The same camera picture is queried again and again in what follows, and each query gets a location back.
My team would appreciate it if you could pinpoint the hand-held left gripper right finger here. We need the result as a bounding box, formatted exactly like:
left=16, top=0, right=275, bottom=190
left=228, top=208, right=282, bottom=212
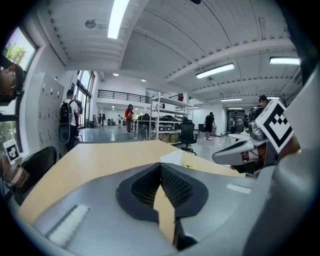
left=159, top=161, right=261, bottom=256

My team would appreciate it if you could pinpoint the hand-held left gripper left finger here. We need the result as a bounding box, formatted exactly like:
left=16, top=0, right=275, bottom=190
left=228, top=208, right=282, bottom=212
left=31, top=161, right=184, bottom=256

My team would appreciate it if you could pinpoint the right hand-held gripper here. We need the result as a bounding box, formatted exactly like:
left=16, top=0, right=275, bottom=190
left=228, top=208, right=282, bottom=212
left=211, top=98, right=294, bottom=176

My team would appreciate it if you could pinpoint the black office chair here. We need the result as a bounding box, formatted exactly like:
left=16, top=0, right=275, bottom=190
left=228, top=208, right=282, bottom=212
left=178, top=119, right=200, bottom=155

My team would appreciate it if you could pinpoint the white metal shelf rack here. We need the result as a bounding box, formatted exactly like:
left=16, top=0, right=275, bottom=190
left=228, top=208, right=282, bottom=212
left=149, top=91, right=195, bottom=144

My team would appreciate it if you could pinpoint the black folding chair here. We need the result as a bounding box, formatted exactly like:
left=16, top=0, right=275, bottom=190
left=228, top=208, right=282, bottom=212
left=14, top=145, right=59, bottom=201

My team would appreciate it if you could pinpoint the grey round bag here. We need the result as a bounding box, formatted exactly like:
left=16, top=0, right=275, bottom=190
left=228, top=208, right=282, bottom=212
left=58, top=123, right=71, bottom=145

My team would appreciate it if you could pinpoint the white desk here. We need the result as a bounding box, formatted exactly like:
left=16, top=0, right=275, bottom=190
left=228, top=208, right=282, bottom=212
left=133, top=119, right=154, bottom=134

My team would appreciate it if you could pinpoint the black backpack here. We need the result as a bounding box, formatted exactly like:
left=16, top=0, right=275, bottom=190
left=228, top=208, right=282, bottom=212
left=59, top=100, right=74, bottom=125

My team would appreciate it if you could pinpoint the grey locker cabinet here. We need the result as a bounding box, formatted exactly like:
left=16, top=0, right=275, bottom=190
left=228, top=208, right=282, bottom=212
left=24, top=72, right=66, bottom=157

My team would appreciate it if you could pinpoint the black balcony railing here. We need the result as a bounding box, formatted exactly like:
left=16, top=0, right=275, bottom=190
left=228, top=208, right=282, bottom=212
left=97, top=89, right=152, bottom=104

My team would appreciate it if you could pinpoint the window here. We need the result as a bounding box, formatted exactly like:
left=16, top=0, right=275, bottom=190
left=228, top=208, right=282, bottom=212
left=1, top=26, right=39, bottom=72

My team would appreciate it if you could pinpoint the tall window wall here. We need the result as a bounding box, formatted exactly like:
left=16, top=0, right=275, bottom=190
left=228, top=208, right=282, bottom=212
left=76, top=70, right=96, bottom=128

